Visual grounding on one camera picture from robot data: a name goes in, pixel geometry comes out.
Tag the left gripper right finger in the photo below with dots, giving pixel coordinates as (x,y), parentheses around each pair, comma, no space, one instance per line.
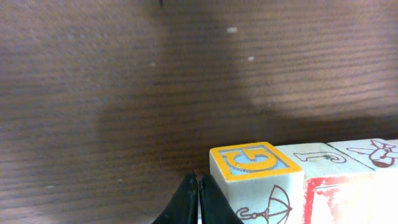
(215,208)

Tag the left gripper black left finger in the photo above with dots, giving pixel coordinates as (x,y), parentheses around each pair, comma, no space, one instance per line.
(183,206)

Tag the blue edged wooden block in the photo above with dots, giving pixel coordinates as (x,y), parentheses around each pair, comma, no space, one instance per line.
(260,183)

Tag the red letter block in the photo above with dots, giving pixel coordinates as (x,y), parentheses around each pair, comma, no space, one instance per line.
(337,188)

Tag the yellow block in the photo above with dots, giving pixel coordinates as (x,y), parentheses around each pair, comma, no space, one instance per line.
(381,156)

